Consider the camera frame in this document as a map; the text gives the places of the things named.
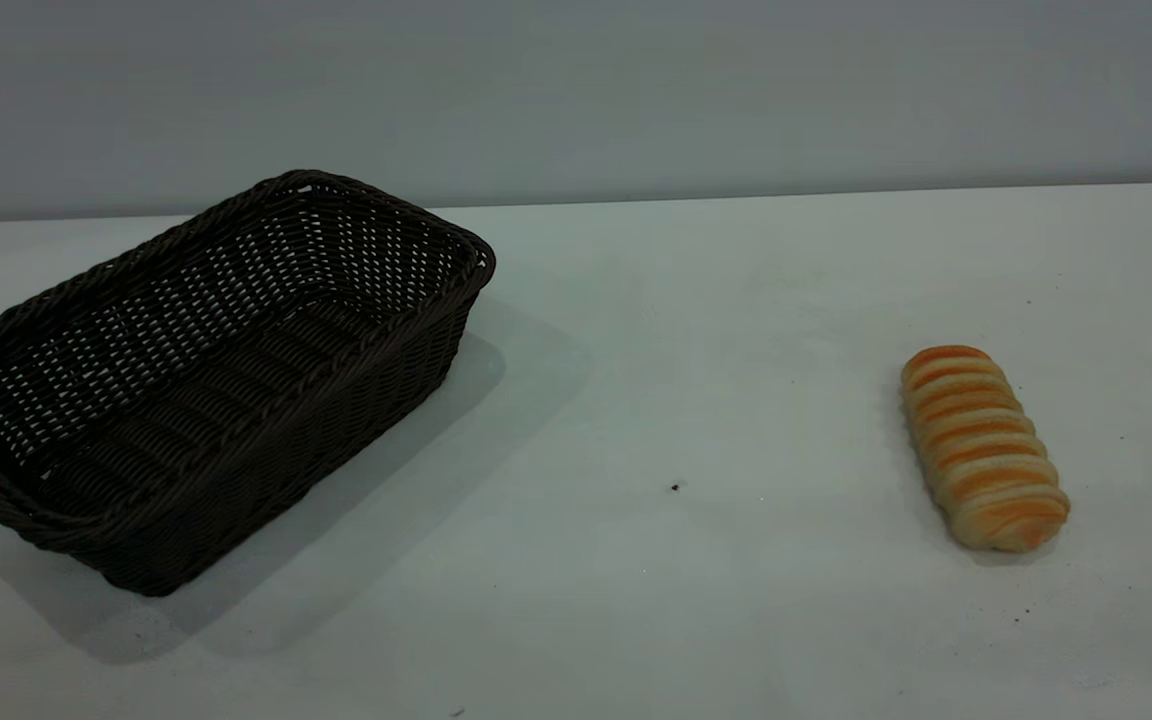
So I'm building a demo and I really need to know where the black woven wicker basket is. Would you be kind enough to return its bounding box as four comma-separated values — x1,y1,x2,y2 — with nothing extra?
0,169,497,598

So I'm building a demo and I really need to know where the striped orange bread loaf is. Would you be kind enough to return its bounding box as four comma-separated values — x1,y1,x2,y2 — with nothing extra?
900,345,1071,553

